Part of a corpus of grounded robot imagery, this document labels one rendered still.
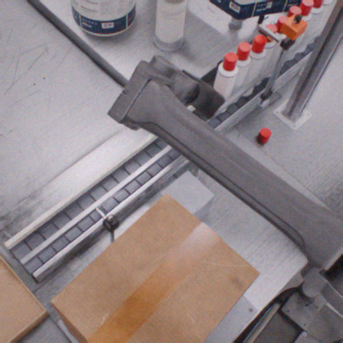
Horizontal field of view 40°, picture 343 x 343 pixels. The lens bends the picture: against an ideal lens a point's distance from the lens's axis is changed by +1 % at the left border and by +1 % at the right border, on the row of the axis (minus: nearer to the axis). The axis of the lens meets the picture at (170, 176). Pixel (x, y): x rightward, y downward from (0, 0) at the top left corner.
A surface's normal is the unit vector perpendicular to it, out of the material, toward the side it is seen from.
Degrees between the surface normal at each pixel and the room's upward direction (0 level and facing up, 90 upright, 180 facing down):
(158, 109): 40
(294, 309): 0
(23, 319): 0
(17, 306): 0
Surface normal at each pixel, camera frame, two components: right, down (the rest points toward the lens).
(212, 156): -0.31, 0.09
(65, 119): 0.07, -0.48
